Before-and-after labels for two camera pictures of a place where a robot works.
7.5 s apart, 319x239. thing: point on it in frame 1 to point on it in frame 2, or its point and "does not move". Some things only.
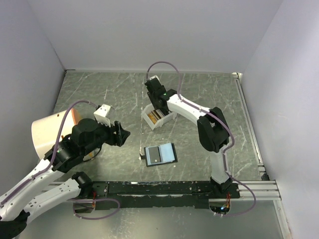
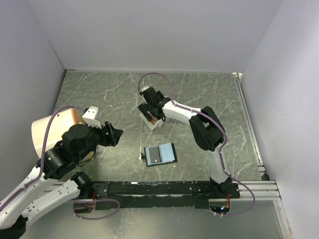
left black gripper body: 104,134 does not move
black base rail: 158,194 does not move
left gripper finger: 118,132 to 111,133
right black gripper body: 153,100 to 144,108
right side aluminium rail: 238,76 does not move
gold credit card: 154,121 does not move
